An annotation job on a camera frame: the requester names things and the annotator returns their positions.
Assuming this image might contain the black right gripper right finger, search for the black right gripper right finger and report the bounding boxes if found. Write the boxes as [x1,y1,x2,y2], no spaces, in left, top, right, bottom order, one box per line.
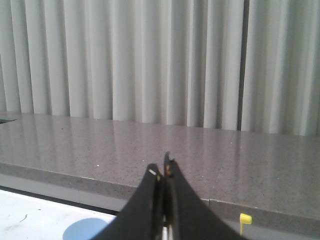
[163,152,244,240]

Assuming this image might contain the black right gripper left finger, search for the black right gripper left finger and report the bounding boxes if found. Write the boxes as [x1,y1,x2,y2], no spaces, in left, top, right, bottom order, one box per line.
[93,163,164,240]

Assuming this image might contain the light blue plastic cup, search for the light blue plastic cup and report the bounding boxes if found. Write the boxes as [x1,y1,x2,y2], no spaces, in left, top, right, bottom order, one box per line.
[62,218,109,240]

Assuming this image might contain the grey stone counter ledge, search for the grey stone counter ledge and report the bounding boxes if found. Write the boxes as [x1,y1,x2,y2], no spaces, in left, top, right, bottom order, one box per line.
[0,111,320,240]

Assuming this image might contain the white pleated curtain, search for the white pleated curtain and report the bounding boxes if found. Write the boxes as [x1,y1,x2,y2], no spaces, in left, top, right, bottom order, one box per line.
[0,0,320,136]

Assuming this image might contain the yellow cable tie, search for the yellow cable tie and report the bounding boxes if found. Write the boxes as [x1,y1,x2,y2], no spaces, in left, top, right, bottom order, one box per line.
[239,213,253,236]

